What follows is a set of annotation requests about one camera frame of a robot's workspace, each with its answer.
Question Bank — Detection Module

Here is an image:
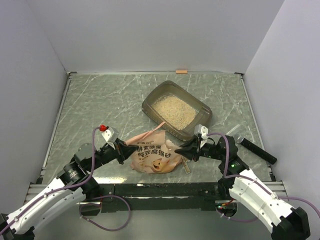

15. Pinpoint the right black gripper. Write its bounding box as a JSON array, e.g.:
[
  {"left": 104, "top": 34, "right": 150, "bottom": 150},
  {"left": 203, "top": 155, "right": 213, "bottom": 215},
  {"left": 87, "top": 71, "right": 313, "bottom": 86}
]
[{"left": 174, "top": 134, "right": 225, "bottom": 162}]

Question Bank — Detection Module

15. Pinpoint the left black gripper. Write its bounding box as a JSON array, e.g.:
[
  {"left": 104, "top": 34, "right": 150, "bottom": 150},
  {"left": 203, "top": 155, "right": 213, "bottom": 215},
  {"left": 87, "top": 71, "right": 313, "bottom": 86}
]
[{"left": 87, "top": 136, "right": 139, "bottom": 171}]

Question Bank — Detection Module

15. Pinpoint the orange cat litter bag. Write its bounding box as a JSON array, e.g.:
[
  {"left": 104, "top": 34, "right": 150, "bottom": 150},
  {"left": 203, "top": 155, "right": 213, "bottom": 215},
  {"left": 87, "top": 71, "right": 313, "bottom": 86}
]
[{"left": 125, "top": 122, "right": 183, "bottom": 174}]

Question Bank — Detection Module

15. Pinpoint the translucent plastic scoop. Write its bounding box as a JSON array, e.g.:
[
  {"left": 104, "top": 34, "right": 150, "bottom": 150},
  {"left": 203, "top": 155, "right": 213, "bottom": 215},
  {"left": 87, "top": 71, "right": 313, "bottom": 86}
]
[{"left": 226, "top": 124, "right": 246, "bottom": 144}]

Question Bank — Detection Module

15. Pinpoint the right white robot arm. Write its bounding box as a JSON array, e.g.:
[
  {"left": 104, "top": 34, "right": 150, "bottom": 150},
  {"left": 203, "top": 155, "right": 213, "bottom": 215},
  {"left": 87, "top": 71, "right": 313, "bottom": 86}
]
[{"left": 175, "top": 134, "right": 311, "bottom": 240}]

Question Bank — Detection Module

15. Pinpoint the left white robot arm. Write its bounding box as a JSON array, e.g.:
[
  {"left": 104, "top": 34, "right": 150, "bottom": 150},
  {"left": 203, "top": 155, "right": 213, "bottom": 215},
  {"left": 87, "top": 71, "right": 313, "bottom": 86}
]
[{"left": 0, "top": 139, "right": 138, "bottom": 240}]

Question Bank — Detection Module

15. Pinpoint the grey translucent litter box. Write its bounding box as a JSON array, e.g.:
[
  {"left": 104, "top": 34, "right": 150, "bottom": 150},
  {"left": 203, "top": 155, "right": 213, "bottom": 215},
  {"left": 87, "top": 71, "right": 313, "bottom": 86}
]
[{"left": 141, "top": 80, "right": 213, "bottom": 142}]

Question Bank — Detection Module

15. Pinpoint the beige cat litter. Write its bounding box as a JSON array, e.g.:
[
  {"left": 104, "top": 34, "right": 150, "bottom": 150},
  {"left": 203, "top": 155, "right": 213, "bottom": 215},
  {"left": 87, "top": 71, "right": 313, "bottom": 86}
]
[{"left": 152, "top": 95, "right": 197, "bottom": 130}]

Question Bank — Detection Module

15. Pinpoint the black cylindrical tool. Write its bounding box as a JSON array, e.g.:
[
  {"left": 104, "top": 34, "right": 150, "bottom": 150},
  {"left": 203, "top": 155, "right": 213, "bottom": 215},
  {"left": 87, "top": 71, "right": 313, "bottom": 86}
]
[{"left": 237, "top": 136, "right": 278, "bottom": 165}]

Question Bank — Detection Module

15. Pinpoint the orange tape piece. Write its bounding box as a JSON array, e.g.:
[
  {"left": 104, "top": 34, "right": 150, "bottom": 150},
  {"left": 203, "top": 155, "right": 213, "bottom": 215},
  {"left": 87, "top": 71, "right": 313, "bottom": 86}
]
[{"left": 175, "top": 70, "right": 188, "bottom": 74}]

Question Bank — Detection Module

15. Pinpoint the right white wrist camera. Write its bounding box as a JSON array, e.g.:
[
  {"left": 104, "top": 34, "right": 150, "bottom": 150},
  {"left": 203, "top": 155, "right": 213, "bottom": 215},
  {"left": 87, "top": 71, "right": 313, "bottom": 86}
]
[{"left": 194, "top": 124, "right": 209, "bottom": 148}]

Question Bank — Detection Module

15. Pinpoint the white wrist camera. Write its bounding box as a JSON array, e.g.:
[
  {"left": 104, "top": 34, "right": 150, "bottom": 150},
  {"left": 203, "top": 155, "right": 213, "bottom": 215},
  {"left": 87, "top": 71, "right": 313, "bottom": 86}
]
[
  {"left": 99, "top": 124, "right": 119, "bottom": 150},
  {"left": 194, "top": 124, "right": 209, "bottom": 148}
]

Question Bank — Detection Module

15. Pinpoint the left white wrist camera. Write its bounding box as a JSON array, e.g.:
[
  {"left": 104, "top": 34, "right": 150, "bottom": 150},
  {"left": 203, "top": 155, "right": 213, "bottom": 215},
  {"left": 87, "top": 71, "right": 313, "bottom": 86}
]
[{"left": 99, "top": 124, "right": 119, "bottom": 150}]

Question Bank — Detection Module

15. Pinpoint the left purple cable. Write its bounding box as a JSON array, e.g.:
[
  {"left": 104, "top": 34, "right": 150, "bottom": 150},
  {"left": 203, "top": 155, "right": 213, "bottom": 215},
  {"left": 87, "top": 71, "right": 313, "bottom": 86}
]
[{"left": 0, "top": 126, "right": 131, "bottom": 236}]

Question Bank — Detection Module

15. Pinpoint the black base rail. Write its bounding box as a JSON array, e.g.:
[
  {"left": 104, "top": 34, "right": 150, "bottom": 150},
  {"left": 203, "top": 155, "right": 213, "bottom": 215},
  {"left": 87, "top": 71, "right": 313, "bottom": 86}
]
[{"left": 100, "top": 182, "right": 236, "bottom": 211}]

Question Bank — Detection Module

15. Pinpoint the aluminium frame rail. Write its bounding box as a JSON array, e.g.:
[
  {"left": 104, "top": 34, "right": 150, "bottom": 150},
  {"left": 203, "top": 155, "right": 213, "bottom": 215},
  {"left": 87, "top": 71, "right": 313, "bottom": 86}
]
[{"left": 23, "top": 181, "right": 288, "bottom": 204}]

